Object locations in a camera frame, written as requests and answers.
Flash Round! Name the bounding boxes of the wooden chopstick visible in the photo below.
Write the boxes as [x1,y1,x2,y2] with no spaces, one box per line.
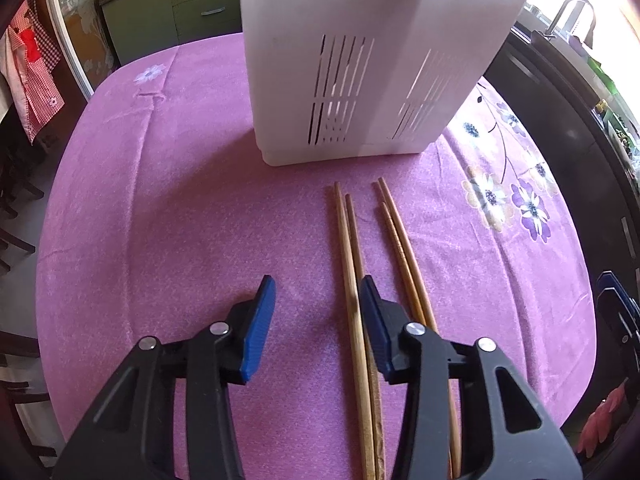
[333,182,376,479]
[383,198,461,479]
[345,194,386,480]
[378,177,438,333]

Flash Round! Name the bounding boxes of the tall chrome kitchen faucet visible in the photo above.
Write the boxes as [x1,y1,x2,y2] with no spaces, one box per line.
[542,0,597,47]

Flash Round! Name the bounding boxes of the green lower kitchen cabinets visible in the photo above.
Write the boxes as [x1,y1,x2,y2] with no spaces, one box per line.
[100,0,242,65]

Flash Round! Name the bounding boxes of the person's right hand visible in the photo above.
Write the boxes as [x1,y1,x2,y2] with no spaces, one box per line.
[576,380,627,458]

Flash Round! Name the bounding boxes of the purple floral tablecloth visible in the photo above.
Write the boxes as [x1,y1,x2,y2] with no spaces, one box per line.
[36,35,596,479]

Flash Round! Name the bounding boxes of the white plastic utensil holder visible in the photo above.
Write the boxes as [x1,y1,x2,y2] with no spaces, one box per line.
[240,0,526,166]

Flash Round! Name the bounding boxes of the dark wooden chair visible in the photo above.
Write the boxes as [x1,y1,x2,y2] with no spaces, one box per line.
[1,160,49,278]

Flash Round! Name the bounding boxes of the red checkered apron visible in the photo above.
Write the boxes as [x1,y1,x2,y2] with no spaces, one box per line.
[1,0,65,143]

